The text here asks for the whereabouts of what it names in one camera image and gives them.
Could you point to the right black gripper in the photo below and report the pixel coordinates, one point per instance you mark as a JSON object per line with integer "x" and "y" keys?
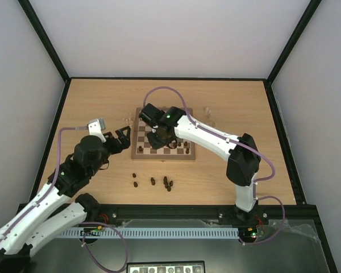
{"x": 157, "y": 141}

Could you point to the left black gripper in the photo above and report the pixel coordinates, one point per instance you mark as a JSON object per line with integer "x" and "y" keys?
{"x": 126, "y": 142}

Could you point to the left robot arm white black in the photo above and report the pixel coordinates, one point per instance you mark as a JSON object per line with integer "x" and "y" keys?
{"x": 39, "y": 222}

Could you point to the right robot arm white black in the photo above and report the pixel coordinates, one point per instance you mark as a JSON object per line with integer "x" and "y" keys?
{"x": 239, "y": 152}

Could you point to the wooden chess board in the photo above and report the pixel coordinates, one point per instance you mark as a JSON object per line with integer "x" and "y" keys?
{"x": 146, "y": 145}

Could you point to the left circuit board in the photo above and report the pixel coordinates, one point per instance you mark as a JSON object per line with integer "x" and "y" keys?
{"x": 94, "y": 229}

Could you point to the circuit board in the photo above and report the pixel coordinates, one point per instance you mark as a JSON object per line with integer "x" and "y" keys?
{"x": 254, "y": 232}
{"x": 94, "y": 229}

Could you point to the right circuit board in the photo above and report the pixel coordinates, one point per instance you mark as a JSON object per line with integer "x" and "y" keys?
{"x": 254, "y": 232}

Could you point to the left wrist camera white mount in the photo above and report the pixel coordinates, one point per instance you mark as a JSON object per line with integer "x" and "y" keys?
{"x": 96, "y": 127}

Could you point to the grey slotted cable duct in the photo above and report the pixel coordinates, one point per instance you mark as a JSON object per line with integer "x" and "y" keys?
{"x": 153, "y": 233}

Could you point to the black aluminium frame rail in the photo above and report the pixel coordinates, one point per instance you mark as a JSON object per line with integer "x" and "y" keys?
{"x": 223, "y": 214}

